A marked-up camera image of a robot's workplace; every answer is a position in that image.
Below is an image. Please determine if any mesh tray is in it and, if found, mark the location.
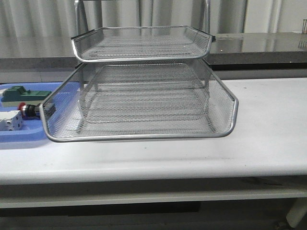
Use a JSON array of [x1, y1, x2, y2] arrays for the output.
[[71, 25, 214, 63], [40, 59, 238, 142]]

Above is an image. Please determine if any red emergency stop button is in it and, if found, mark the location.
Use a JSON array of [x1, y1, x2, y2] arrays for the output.
[[18, 102, 56, 118]]

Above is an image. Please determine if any grey stone counter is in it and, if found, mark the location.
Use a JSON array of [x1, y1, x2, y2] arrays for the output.
[[0, 33, 307, 83]]

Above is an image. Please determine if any green terminal block module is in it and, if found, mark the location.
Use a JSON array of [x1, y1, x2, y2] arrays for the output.
[[1, 86, 52, 107]]

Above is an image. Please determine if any white circuit breaker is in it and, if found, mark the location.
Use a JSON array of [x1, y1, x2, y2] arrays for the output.
[[0, 110, 23, 131]]

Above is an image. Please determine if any white table leg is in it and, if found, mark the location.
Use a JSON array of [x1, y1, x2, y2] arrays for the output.
[[285, 197, 307, 228]]

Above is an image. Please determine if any grey metal rack frame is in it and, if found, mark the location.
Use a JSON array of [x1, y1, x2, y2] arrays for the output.
[[74, 0, 216, 92]]

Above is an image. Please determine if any wire holder on counter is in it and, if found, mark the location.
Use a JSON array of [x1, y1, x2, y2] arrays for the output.
[[301, 19, 307, 34]]

